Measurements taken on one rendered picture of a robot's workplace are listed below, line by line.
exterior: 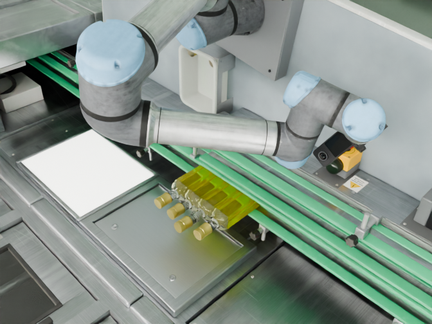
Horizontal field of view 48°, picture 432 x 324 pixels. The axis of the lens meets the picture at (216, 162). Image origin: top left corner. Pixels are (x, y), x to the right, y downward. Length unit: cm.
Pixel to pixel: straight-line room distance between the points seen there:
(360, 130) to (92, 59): 48
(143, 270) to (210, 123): 62
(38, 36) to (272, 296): 134
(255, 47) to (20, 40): 100
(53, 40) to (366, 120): 150
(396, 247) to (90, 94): 79
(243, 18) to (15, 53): 104
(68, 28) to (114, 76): 130
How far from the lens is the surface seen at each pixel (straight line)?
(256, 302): 144
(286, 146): 100
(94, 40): 88
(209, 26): 124
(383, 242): 125
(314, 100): 92
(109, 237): 157
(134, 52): 86
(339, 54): 132
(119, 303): 143
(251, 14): 133
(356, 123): 90
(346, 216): 129
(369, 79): 129
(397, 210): 132
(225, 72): 156
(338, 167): 133
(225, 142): 98
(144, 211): 163
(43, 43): 210
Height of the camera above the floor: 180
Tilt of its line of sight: 34 degrees down
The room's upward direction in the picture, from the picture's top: 121 degrees counter-clockwise
